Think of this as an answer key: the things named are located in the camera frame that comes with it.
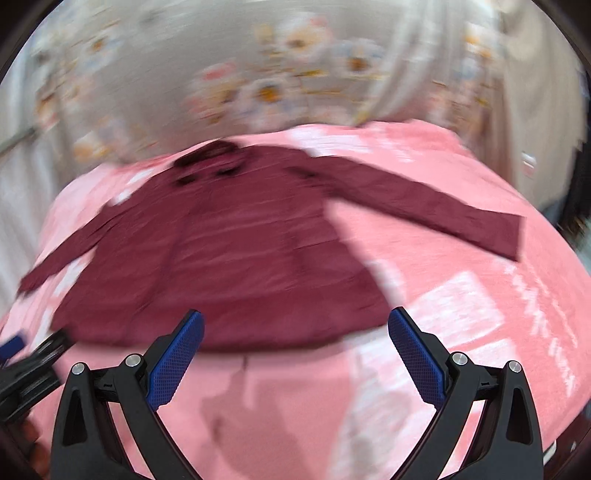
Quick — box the maroon puffer jacket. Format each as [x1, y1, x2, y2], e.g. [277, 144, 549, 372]
[19, 140, 522, 351]

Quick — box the person's left hand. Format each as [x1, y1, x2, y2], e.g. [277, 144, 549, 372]
[9, 418, 50, 479]

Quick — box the grey floral bedsheet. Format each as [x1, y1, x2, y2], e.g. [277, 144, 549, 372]
[0, 0, 514, 167]

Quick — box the beige curtain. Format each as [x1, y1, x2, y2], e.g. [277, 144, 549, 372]
[486, 1, 587, 209]

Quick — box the metal bed frame rail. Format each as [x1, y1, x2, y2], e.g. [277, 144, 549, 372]
[0, 126, 37, 156]

